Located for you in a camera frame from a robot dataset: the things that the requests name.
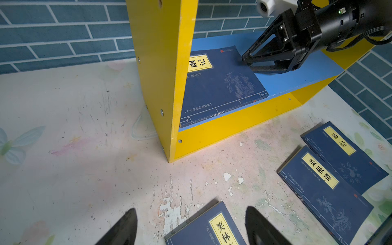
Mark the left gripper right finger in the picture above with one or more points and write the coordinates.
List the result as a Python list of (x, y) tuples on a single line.
[(260, 231)]

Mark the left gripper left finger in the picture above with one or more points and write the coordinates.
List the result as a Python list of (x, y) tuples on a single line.
[(123, 232)]

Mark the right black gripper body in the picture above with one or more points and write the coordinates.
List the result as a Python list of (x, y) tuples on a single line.
[(302, 33)]

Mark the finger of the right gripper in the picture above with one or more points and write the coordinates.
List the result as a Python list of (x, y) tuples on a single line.
[(275, 43), (267, 65)]

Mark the navy book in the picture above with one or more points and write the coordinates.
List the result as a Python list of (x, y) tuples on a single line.
[(218, 82), (213, 227), (335, 203), (345, 157)]

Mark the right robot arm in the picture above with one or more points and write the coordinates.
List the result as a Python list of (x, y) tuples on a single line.
[(345, 23)]

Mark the yellow pink blue bookshelf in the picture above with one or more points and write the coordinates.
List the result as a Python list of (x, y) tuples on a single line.
[(162, 34)]

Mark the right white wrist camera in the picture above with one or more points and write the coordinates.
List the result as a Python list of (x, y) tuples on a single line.
[(268, 8)]

